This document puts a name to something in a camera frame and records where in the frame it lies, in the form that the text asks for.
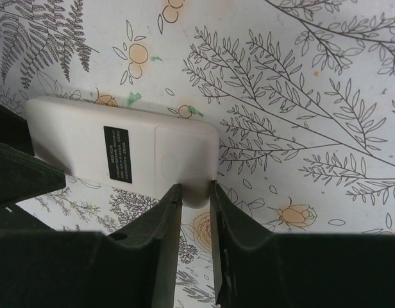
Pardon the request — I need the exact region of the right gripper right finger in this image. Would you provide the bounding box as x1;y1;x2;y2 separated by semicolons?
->
210;182;395;307

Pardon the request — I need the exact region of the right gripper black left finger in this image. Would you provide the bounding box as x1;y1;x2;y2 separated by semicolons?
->
0;184;182;307

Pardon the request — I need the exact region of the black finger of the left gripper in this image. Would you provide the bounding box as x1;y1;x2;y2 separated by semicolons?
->
0;142;66;208

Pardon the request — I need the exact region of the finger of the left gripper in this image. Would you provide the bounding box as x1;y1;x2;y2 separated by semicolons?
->
0;105;34;156

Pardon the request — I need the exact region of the red white remote control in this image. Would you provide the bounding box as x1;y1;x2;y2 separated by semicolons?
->
25;96;219;209

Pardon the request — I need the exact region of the floral table mat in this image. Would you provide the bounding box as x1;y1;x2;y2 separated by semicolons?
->
0;1;395;307

